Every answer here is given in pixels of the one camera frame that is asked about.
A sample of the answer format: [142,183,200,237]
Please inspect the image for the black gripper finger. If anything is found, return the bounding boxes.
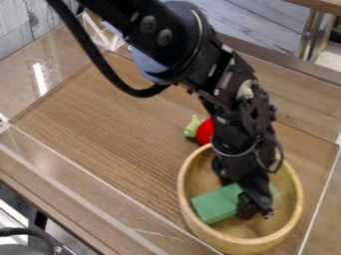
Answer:
[236,192,257,219]

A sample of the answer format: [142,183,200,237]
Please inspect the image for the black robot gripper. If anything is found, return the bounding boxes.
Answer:
[200,56,284,219]

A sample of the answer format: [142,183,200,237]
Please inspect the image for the green rectangular block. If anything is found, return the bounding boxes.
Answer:
[190,183,244,225]

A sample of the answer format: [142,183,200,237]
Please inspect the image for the light wooden bowl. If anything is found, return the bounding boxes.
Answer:
[177,144,304,255]

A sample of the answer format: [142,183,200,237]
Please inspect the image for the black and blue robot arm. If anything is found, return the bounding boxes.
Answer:
[78,0,284,218]

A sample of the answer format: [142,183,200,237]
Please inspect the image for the red plush strawberry toy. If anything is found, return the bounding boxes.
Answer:
[184,115,213,145]

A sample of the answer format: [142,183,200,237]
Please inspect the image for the metal table leg background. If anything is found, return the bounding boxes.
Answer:
[299,10,336,63]

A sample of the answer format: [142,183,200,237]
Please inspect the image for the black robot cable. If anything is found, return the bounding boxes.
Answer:
[45,0,172,100]

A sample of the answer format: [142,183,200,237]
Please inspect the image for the black clamp bracket below table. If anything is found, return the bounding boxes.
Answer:
[0,208,78,255]

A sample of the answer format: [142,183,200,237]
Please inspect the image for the clear acrylic corner bracket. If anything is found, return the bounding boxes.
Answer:
[82,11,125,52]

